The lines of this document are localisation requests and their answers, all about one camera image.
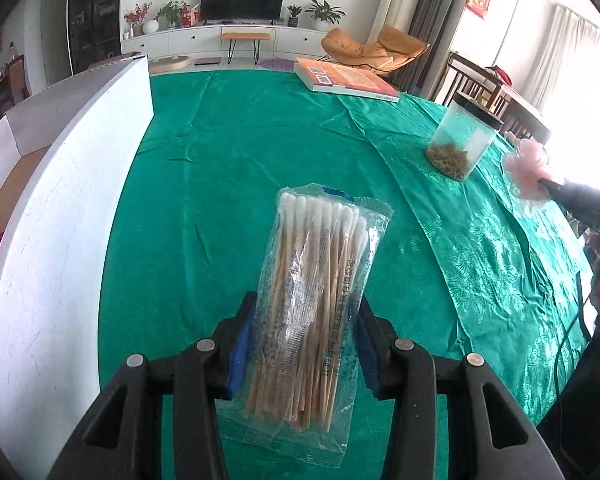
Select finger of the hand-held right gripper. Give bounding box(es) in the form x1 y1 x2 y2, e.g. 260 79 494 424
537 176 593 223

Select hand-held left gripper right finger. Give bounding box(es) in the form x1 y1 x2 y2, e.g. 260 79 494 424
357 296 563 480

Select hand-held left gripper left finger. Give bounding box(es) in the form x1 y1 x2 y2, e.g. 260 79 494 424
47 291 257 480

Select pink mesh bath sponge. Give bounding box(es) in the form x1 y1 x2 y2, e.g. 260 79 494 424
501 140 553 203

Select clear cotton swab packet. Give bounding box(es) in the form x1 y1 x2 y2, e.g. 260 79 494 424
215 183 396 468

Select white cardboard box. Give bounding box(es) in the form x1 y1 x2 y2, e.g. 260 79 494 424
0 51 156 471

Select clear jar with black lid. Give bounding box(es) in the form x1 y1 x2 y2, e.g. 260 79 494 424
426 91 505 182

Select red garment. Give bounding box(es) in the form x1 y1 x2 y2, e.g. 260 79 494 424
482 66 513 86

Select white curtain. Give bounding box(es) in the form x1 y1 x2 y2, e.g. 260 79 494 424
522 4 600 111

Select dark wooden chair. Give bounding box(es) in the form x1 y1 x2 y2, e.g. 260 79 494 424
432 51 511 116

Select green patterned tablecloth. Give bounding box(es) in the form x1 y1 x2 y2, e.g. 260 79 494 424
100 67 596 480

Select grey curtain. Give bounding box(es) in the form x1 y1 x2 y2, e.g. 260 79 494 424
405 0 481 93

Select orange lounge chair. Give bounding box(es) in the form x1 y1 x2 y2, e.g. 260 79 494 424
321 24 430 77

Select orange book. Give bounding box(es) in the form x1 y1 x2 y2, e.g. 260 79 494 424
294 57 401 104

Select covered standing air conditioner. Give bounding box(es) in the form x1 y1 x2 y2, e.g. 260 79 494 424
380 0 428 48

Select beige pet mat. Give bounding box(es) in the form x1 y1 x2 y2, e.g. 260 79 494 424
149 55 193 73

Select large potted green plant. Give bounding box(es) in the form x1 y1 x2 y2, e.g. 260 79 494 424
305 0 346 31

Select wooden bench with metal legs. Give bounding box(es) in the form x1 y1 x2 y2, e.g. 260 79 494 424
221 32 272 65

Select white television cabinet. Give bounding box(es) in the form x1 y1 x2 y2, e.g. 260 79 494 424
121 24 331 58

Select red gift box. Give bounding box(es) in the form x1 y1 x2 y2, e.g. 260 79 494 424
180 2 203 28

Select leafy potted plant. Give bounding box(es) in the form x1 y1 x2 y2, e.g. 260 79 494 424
156 0 183 30

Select black television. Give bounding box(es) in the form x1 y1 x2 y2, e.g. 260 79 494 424
201 0 287 23

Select red flowers in vase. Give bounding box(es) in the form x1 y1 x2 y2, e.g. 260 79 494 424
124 2 153 38

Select dark glass display cabinet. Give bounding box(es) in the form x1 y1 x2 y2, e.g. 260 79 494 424
66 0 123 75

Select thin black cable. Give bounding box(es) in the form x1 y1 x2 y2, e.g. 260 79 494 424
554 270 598 411

